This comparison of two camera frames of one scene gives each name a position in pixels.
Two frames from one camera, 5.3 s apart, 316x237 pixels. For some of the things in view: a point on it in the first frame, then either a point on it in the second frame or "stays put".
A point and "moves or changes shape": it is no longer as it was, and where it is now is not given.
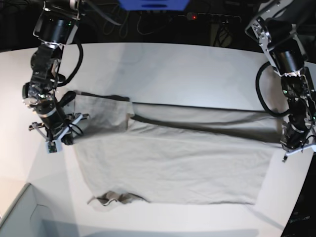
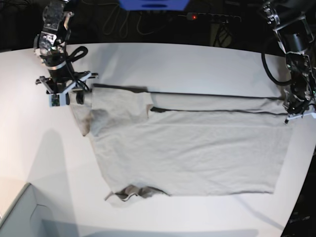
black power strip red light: [204, 16] stays put
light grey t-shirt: [172, 153] moves or changes shape
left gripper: [56, 124] to [62, 82]
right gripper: [294, 138] to [297, 105]
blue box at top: [155, 5] stays put
